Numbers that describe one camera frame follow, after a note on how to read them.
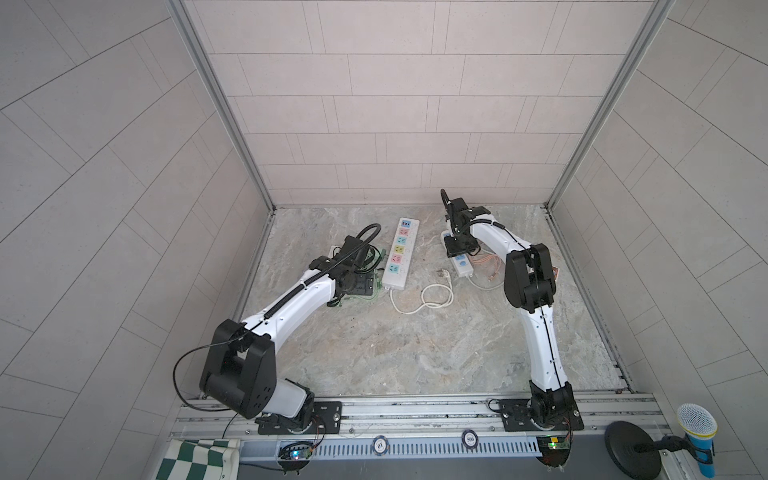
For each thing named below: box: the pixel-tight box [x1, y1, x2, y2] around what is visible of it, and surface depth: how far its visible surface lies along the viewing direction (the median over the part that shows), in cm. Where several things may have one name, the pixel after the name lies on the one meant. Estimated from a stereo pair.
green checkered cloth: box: [155, 438, 241, 480], surface depth 65 cm
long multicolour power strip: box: [382, 217, 420, 290], surface depth 101 cm
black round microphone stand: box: [604, 421, 714, 480], surface depth 67 cm
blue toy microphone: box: [677, 403, 718, 478], surface depth 52 cm
